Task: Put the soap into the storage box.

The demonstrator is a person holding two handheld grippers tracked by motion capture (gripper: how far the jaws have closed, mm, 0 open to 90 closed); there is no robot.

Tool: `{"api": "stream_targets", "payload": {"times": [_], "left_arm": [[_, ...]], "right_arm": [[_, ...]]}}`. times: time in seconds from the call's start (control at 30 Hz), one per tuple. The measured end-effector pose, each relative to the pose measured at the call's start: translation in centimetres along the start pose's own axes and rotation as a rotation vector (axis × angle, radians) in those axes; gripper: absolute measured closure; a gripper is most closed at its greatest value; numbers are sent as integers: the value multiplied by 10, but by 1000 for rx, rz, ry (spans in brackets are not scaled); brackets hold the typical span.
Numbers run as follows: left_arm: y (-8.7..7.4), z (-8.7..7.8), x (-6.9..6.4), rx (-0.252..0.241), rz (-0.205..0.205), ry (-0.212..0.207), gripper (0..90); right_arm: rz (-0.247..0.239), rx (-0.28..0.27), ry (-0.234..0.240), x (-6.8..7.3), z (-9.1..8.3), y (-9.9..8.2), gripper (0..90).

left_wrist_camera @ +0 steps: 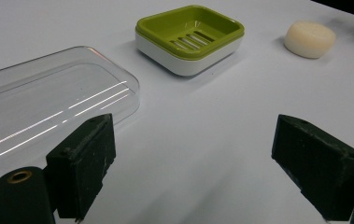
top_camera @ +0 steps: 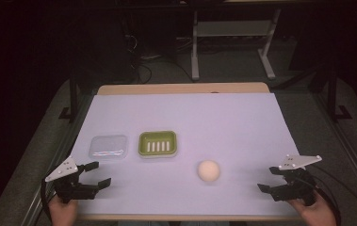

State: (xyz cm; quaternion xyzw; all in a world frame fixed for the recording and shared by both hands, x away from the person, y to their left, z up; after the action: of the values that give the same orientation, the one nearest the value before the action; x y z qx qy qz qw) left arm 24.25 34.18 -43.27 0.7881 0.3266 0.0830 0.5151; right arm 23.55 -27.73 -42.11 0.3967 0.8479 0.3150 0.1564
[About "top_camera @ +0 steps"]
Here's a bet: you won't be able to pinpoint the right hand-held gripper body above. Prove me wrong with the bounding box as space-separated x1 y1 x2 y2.
269 153 323 207

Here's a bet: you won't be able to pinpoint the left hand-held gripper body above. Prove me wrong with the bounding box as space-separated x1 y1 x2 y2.
44 155 101 204

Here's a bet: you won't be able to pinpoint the person's left hand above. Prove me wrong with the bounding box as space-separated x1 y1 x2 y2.
47 195 80 226

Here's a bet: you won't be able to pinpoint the person's right hand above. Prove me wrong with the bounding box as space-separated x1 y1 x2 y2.
286 190 338 226

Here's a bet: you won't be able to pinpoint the clear plastic lid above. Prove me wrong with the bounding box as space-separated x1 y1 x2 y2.
88 134 129 160

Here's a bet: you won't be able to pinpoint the round beige soap ball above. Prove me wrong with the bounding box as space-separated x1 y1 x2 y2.
197 159 221 183

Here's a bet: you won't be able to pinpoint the green soap dish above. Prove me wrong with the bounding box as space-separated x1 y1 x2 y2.
138 130 178 158

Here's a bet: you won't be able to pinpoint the black metal stand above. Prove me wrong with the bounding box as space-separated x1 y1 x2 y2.
307 61 353 124
57 76 81 123

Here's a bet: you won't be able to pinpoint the lavender table mat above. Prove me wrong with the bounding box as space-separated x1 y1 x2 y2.
68 92 303 218

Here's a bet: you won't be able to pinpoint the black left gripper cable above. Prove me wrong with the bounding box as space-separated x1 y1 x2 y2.
40 178 57 221

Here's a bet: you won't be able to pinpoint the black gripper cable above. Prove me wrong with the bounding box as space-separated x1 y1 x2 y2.
40 178 57 221
307 164 357 222
311 174 342 226

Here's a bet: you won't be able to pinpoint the aluminium frame rail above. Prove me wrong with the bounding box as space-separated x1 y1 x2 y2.
313 92 357 205
18 93 94 226

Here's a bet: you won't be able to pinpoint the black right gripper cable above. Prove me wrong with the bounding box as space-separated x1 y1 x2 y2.
311 174 342 226
307 164 357 222

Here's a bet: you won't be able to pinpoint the black floor cables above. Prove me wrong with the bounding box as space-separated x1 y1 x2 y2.
124 33 196 85

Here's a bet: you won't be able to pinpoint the white metal stand frame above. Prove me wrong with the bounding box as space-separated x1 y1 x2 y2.
190 8 283 82

